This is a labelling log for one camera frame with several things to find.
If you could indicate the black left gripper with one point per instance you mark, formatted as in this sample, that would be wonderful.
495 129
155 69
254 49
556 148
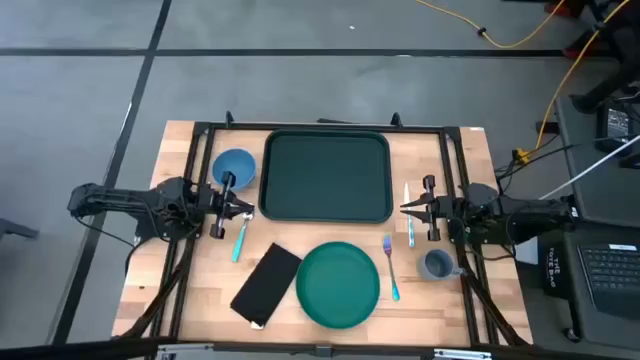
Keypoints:
216 205

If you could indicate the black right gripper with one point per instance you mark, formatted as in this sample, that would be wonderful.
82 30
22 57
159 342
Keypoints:
442 210

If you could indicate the blue bowl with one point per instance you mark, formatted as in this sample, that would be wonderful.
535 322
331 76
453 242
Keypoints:
240 162

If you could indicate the grey mug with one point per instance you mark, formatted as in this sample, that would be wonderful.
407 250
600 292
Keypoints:
435 265

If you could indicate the black cloth napkin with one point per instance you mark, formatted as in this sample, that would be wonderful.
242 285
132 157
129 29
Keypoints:
265 285

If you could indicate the green plate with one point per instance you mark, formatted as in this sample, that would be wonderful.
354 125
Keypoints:
337 285

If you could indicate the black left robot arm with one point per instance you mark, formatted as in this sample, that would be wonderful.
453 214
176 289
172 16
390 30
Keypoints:
125 200

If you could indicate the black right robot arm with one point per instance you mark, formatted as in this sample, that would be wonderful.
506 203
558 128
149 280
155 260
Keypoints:
525 212

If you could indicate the dark green serving tray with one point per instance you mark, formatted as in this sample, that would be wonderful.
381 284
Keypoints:
325 175

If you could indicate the yellow plug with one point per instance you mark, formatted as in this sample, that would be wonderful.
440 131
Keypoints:
521 156

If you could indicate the white paper sheet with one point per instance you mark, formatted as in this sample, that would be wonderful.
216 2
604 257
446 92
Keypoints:
527 255

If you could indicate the black tote bag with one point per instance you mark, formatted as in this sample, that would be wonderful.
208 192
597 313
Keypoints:
556 270

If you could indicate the black floor box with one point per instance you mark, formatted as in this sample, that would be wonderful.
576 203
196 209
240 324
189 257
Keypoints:
547 127

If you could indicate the grey wheeled cart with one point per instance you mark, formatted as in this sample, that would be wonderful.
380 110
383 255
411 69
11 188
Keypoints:
600 232

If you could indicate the grey desk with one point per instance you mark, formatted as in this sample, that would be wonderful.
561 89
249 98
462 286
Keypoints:
610 200

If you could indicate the black laptop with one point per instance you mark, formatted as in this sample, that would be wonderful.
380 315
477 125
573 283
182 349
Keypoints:
612 275

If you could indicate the black power supply box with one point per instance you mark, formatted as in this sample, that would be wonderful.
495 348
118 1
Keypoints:
615 125

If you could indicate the person's shoe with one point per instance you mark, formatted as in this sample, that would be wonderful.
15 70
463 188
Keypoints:
555 6
575 51

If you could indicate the grey chair leg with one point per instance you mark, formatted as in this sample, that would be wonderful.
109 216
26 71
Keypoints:
15 229

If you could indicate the black chair base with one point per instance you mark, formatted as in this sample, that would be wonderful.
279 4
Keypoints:
625 70

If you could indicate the black aluminium table frame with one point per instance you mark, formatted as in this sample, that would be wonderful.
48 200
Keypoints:
240 126

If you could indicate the silver metal bracket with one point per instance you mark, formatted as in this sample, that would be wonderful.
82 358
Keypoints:
460 354

